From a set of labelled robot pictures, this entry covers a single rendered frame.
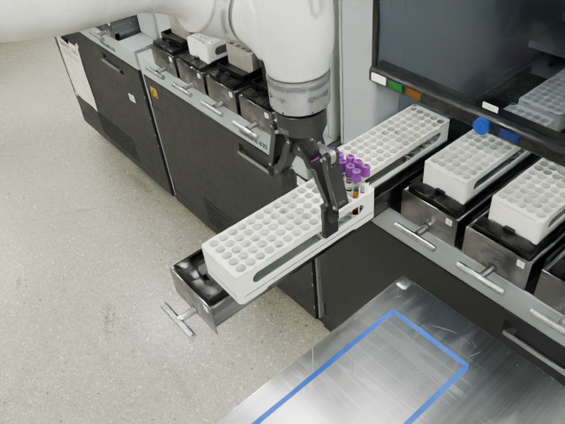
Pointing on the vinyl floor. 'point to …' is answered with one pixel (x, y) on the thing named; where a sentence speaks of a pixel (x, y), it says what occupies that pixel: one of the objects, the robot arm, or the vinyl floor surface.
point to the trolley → (406, 373)
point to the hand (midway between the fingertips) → (308, 208)
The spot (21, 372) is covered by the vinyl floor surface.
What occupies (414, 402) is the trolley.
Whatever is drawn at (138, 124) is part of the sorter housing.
